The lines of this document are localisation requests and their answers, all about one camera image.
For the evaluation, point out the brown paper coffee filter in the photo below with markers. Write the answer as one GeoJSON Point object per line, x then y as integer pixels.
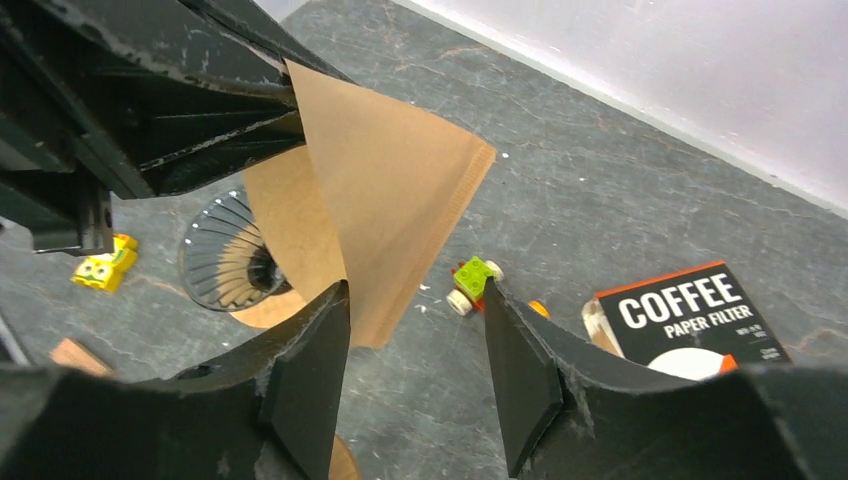
{"type": "Point", "coordinates": [371, 197]}

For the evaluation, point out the smoky grey dripper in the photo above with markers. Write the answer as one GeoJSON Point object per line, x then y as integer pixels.
{"type": "Point", "coordinates": [224, 262]}

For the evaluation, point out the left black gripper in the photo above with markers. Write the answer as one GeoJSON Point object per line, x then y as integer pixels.
{"type": "Point", "coordinates": [68, 141]}

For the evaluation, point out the yellow juice carton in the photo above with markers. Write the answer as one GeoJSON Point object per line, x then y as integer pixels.
{"type": "Point", "coordinates": [106, 271]}

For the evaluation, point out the toy brick car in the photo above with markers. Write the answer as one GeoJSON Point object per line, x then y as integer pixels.
{"type": "Point", "coordinates": [469, 279]}

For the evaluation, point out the wooden ring stand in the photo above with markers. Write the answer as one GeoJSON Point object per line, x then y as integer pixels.
{"type": "Point", "coordinates": [343, 465]}
{"type": "Point", "coordinates": [271, 311]}

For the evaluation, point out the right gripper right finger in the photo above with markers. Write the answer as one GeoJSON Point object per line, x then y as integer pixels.
{"type": "Point", "coordinates": [570, 410]}

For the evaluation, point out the orange coffee filter box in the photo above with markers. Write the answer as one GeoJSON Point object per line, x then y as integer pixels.
{"type": "Point", "coordinates": [694, 324]}

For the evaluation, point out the small wooden block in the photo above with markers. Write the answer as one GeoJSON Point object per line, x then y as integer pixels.
{"type": "Point", "coordinates": [71, 353]}

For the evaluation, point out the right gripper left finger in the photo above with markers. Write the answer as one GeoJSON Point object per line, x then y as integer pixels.
{"type": "Point", "coordinates": [266, 409]}

